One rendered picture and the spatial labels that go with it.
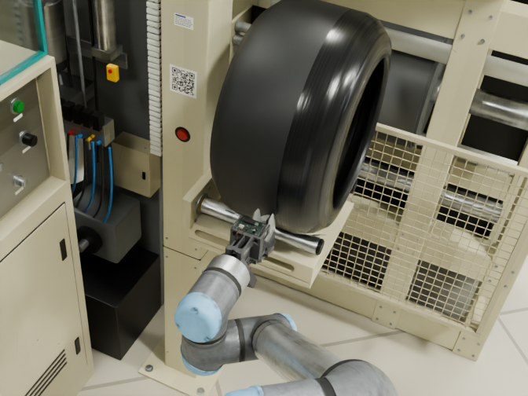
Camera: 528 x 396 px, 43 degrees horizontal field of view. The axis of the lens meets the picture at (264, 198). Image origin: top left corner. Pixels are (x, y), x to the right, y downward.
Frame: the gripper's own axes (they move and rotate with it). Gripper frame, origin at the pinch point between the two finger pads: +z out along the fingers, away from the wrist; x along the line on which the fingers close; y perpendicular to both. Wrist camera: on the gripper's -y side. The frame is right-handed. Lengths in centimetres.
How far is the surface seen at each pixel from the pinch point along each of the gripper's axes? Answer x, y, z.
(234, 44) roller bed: 38, 9, 60
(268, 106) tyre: 4.1, 28.0, 3.2
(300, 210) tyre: -7.2, 6.2, -0.1
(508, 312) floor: -72, -104, 108
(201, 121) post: 27.2, 8.0, 18.1
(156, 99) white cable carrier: 40.8, 9.6, 19.1
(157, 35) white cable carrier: 40, 28, 19
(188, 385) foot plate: 29, -103, 16
